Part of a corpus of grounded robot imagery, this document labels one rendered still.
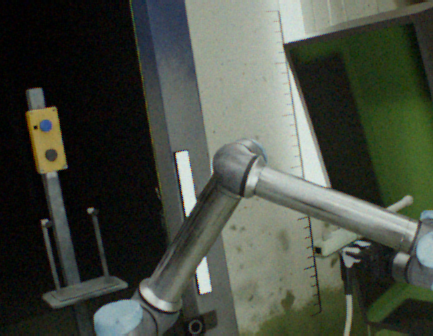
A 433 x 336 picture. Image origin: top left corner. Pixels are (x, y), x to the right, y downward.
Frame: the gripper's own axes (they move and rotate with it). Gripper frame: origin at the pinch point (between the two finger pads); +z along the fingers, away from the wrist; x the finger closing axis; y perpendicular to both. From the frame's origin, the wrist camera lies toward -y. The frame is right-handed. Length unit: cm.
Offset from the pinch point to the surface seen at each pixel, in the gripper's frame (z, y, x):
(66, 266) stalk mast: 121, 23, -36
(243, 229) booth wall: 86, 26, 37
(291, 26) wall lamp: 84, -59, 82
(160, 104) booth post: 102, -36, 15
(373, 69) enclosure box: 31, -41, 68
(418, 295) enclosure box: 15, 57, 69
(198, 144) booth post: 94, -16, 26
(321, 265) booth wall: 75, 58, 74
